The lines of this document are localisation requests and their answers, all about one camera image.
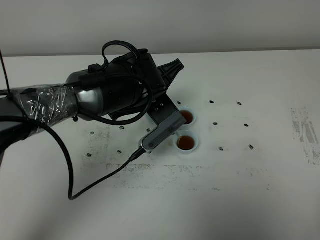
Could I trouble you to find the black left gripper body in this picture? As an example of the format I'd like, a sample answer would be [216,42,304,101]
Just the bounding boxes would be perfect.
[109,58,184,120]

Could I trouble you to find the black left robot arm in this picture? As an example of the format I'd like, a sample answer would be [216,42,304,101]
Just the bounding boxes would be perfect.
[0,49,186,153]

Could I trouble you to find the far light blue teacup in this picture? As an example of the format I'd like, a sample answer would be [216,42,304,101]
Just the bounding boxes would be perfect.
[178,106,197,130]

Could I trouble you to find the light blue teacup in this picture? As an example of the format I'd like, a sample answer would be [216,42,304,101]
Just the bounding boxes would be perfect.
[178,106,197,130]
[173,130,200,155]

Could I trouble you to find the near light blue teacup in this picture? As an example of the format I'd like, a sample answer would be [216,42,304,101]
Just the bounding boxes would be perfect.
[173,130,200,155]

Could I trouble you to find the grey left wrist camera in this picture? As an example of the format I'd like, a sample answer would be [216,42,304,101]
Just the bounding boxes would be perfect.
[137,93,186,154]

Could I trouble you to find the black camera cable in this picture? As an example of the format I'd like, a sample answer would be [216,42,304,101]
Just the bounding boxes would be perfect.
[0,40,154,201]

